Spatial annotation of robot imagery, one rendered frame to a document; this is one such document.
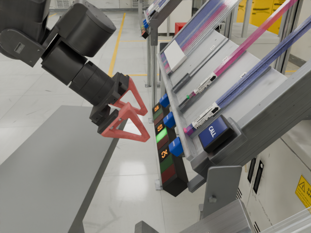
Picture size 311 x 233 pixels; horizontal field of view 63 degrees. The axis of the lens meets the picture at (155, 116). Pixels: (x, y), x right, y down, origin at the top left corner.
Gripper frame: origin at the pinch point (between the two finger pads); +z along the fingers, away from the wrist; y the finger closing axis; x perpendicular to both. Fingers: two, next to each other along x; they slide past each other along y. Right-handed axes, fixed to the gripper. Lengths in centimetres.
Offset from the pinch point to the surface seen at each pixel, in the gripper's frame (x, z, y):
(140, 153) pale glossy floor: 55, 50, 92
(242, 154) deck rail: -10.0, 11.9, -9.6
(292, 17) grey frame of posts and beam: -49, 36, 61
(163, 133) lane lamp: 3.5, 9.9, 11.0
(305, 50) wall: -100, 183, 258
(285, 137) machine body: -16.2, 38.8, 15.4
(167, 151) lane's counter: 3.3, 10.0, 3.5
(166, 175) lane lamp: 4.6, 10.1, -3.3
